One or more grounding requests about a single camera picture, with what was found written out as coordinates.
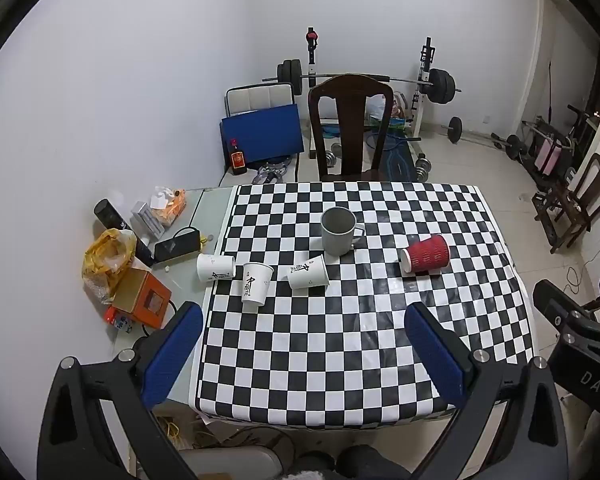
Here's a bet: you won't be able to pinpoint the black floor cable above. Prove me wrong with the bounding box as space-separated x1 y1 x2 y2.
564 259 590 294

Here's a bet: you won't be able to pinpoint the small red white packet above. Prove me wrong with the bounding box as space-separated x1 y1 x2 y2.
103 306 137 335

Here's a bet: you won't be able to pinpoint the grey mug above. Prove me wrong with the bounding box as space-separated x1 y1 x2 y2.
321 206 366 257

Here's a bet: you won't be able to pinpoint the grey stool seat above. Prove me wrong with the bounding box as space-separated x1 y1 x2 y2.
179 446 287 480

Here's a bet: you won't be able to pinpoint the black dumbbell bar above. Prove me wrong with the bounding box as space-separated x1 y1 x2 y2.
441 116 525 162

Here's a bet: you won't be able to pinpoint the exercise machine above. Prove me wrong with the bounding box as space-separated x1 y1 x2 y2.
521 104 600 192

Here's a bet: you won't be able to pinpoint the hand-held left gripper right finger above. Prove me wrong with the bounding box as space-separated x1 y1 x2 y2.
404 301 570 480

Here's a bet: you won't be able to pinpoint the dark bottle red label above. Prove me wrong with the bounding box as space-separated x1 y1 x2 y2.
228 137 249 176

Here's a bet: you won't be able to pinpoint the blue board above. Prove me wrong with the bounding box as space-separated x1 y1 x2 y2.
220 104 305 164

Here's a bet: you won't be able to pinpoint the black cylinder bottle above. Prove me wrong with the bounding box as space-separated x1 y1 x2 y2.
93 199 154 267

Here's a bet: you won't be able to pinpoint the pile of metal weight plates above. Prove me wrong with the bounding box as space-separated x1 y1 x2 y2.
251 159 290 184

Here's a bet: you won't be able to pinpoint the red ribbed paper cup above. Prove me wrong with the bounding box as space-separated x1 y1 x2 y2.
399 234 452 277

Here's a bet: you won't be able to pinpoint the white padded chair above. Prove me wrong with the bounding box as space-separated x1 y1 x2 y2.
224 84 296 117

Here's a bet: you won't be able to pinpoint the brown wooden chair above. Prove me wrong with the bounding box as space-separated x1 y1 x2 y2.
532 153 600 254

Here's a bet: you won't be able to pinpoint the white squat rack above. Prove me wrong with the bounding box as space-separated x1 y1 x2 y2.
304 26 437 161

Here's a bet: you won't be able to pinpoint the white printed paper cup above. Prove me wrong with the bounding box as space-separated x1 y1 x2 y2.
241 262 275 307
287 254 329 290
196 253 236 282

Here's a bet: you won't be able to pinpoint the orange cardboard box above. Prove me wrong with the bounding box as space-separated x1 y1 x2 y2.
110 267 173 329

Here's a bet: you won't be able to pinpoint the yellow plastic bag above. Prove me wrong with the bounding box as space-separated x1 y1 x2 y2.
82 228 138 304

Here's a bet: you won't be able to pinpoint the black power adapter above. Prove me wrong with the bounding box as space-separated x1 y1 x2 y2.
153 227 204 264

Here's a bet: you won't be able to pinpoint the dark wooden chair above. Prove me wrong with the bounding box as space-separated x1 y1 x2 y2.
307 74 395 182

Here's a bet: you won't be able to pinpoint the orange tissue pack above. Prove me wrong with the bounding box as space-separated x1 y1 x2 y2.
149 186 188 227

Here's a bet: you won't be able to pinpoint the black white checkered tablecloth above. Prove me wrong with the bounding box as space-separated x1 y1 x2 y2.
190 182 536 429

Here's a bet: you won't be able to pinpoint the person's legs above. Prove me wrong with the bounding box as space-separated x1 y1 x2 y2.
291 444 413 480

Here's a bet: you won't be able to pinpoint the yellow cable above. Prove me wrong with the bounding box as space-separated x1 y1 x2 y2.
159 416 191 450

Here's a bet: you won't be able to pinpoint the silver box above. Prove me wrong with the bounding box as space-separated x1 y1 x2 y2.
129 201 167 241

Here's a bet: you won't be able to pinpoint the pink bag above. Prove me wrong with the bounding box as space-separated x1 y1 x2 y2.
535 136 563 177

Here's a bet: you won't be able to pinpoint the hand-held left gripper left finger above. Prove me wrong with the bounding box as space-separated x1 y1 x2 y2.
36 301 204 480

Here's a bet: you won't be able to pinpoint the barbell with black plates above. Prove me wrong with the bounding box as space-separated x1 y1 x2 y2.
261 59 463 107

